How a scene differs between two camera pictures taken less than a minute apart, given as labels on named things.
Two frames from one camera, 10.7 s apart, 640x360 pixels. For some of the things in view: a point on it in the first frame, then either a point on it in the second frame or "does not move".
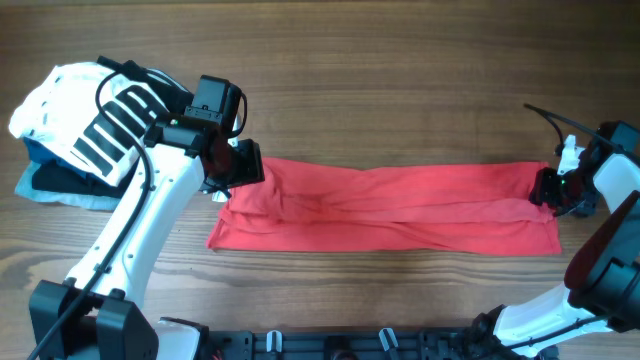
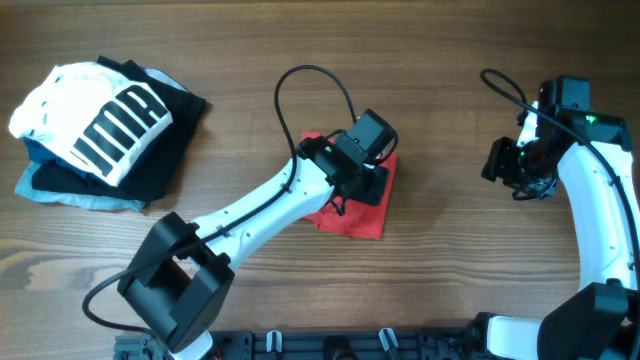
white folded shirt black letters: [58, 112] does not move
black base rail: [341, 344] does not move
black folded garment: [47, 176] does not move
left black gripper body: [248, 163] to [373, 185]
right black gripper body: [542, 187] to [498, 160]
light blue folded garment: [26, 190] does not move
